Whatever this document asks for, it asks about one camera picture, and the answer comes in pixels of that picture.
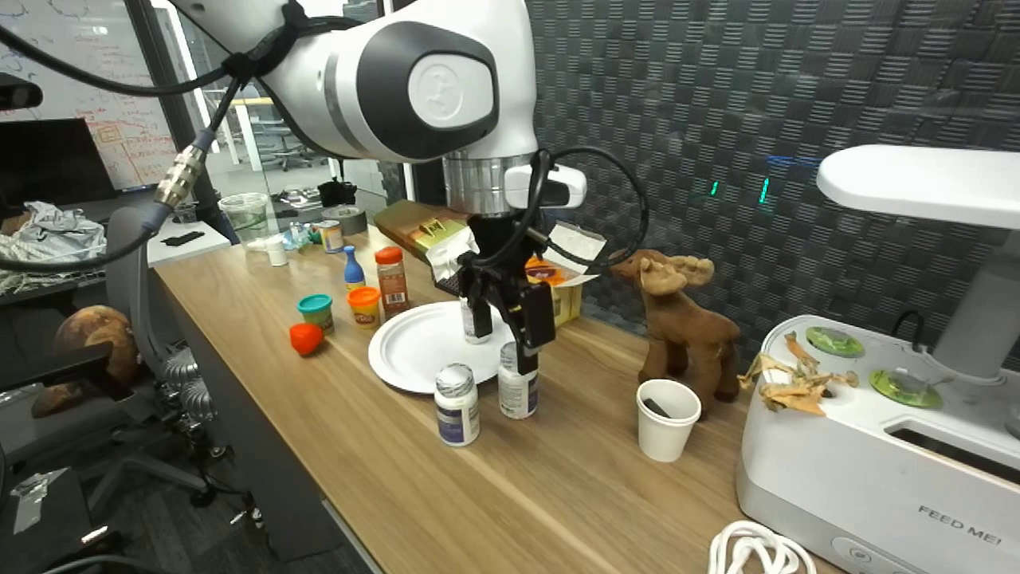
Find open yellow cardboard box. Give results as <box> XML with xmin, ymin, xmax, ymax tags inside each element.
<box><xmin>521</xmin><ymin>220</ymin><xmax>607</xmax><ymax>332</ymax></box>

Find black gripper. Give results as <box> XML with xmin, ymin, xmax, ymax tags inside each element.
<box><xmin>451</xmin><ymin>209</ymin><xmax>560</xmax><ymax>354</ymax></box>

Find white side table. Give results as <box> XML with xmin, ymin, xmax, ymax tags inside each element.
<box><xmin>139</xmin><ymin>218</ymin><xmax>234</xmax><ymax>271</ymax></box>

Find brown round plush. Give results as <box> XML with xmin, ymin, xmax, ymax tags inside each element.
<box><xmin>27</xmin><ymin>298</ymin><xmax>145</xmax><ymax>422</ymax></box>

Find teal lid dough tub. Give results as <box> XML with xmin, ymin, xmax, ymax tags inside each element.
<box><xmin>295</xmin><ymin>291</ymin><xmax>337</xmax><ymax>332</ymax></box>

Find crumpled grey cloth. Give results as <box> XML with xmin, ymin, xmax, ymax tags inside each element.
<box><xmin>0</xmin><ymin>196</ymin><xmax>112</xmax><ymax>298</ymax></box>

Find brown moose plush toy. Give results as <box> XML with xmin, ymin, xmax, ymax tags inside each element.
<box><xmin>605</xmin><ymin>245</ymin><xmax>747</xmax><ymax>404</ymax></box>

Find black looped camera cable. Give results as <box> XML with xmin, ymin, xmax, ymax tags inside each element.
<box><xmin>528</xmin><ymin>142</ymin><xmax>653</xmax><ymax>282</ymax></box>

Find white indoor planter with lamp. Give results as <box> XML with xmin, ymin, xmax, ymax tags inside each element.
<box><xmin>732</xmin><ymin>142</ymin><xmax>1020</xmax><ymax>574</ymax></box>

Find white paper plate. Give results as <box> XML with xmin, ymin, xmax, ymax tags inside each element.
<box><xmin>365</xmin><ymin>298</ymin><xmax>515</xmax><ymax>399</ymax></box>

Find brown wrist camera box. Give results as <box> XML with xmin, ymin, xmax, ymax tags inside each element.
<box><xmin>373</xmin><ymin>196</ymin><xmax>485</xmax><ymax>288</ymax></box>

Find small black container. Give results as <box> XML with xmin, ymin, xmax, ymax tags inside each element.
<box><xmin>316</xmin><ymin>174</ymin><xmax>360</xmax><ymax>209</ymax></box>

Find black arm cable with connector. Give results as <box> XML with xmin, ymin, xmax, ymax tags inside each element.
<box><xmin>0</xmin><ymin>0</ymin><xmax>353</xmax><ymax>275</ymax></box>

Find small labelled jar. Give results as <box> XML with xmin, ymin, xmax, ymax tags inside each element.
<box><xmin>316</xmin><ymin>218</ymin><xmax>347</xmax><ymax>256</ymax></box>

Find red toy strawberry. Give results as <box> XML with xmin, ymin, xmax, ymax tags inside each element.
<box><xmin>286</xmin><ymin>323</ymin><xmax>329</xmax><ymax>361</ymax></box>

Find thick white coiled cable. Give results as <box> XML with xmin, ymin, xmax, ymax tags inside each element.
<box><xmin>704</xmin><ymin>517</ymin><xmax>823</xmax><ymax>574</ymax></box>

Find dried plant leaves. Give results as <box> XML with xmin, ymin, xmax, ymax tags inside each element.
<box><xmin>740</xmin><ymin>327</ymin><xmax>860</xmax><ymax>422</ymax></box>

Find small white pill bottle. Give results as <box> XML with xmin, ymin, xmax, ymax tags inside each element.
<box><xmin>462</xmin><ymin>298</ymin><xmax>499</xmax><ymax>348</ymax></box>

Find grey office chair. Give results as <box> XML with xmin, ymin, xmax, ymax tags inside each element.
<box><xmin>98</xmin><ymin>202</ymin><xmax>267</xmax><ymax>537</ymax></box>

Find white pill bottle blue label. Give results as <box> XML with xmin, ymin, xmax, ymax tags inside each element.
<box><xmin>431</xmin><ymin>361</ymin><xmax>485</xmax><ymax>449</ymax></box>

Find white paper cup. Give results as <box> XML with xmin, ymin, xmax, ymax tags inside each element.
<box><xmin>633</xmin><ymin>376</ymin><xmax>704</xmax><ymax>464</ymax></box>

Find clear plastic container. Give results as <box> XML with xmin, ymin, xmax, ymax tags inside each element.
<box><xmin>216</xmin><ymin>188</ymin><xmax>279</xmax><ymax>245</ymax></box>

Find orange lid dough tub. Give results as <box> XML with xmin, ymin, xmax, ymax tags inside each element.
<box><xmin>347</xmin><ymin>282</ymin><xmax>382</xmax><ymax>327</ymax></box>

